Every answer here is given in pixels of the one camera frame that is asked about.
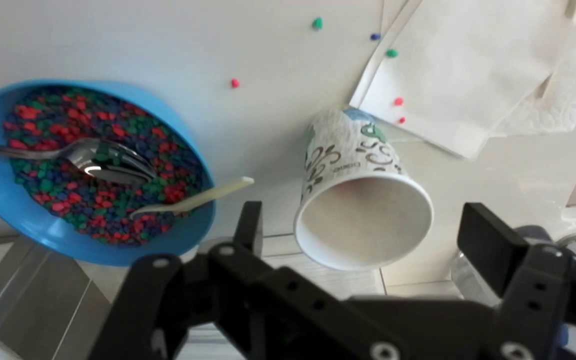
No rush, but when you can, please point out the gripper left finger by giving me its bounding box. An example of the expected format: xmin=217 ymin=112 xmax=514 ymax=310
xmin=87 ymin=201 xmax=400 ymax=360

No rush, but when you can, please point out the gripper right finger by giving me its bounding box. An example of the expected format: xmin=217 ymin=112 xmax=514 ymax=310
xmin=456 ymin=202 xmax=576 ymax=360

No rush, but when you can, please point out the patterned paper cup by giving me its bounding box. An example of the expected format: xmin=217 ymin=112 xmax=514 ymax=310
xmin=293 ymin=106 xmax=435 ymax=272

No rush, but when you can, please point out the heap of coloured beads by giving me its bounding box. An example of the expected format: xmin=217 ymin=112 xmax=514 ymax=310
xmin=2 ymin=86 xmax=205 ymax=247

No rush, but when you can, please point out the white plastic spoon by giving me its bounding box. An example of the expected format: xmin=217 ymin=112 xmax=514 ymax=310
xmin=129 ymin=176 xmax=255 ymax=220

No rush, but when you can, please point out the metal spoon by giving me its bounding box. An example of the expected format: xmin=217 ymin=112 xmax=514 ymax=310
xmin=0 ymin=137 xmax=158 ymax=186

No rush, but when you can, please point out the blue plastic bowl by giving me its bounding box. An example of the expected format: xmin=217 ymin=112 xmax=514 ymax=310
xmin=0 ymin=79 xmax=217 ymax=267

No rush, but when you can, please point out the white embossed paper towel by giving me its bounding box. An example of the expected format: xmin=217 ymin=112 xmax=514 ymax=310
xmin=488 ymin=0 xmax=576 ymax=138

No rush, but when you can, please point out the white paper napkin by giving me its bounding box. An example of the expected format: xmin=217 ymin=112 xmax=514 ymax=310
xmin=349 ymin=0 xmax=576 ymax=160

